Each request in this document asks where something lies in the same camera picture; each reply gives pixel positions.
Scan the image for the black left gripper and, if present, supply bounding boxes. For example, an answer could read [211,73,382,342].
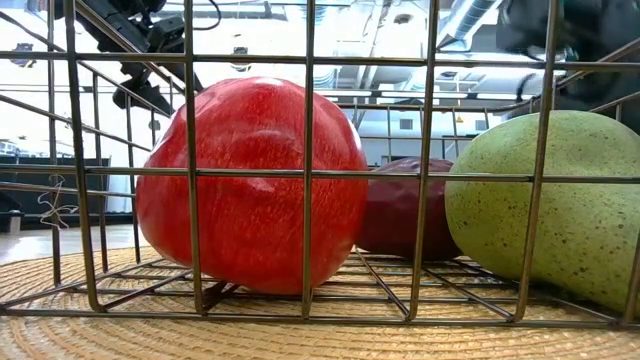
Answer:
[111,14,205,117]

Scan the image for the black wire basket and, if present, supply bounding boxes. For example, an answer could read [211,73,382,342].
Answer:
[0,0,640,330]

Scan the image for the dark red apple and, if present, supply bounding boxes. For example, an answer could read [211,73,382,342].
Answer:
[355,156,464,262]

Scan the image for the black low cabinet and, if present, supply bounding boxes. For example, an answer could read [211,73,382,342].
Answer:
[0,156,110,227]

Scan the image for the round woven placemat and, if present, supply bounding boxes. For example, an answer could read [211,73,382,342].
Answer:
[0,245,640,360]

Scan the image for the white string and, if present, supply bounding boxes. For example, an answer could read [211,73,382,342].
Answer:
[36,174,80,232]

